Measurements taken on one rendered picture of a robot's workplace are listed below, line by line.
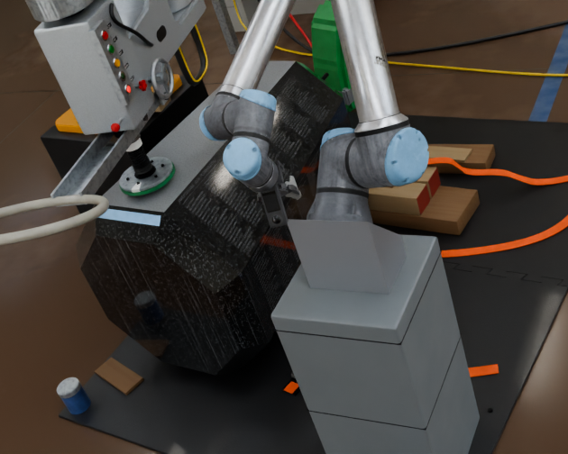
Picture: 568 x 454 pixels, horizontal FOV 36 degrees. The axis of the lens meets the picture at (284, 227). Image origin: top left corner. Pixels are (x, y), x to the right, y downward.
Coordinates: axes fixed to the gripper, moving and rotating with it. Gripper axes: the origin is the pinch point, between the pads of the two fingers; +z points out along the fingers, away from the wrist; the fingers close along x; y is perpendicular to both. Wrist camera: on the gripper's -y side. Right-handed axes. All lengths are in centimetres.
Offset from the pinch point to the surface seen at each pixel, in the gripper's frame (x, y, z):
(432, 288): -29, -26, 40
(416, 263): -27.1, -18.9, 32.6
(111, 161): 65, 43, 37
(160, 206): 61, 32, 63
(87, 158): 75, 48, 40
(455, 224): -35, 21, 165
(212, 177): 44, 43, 78
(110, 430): 118, -37, 113
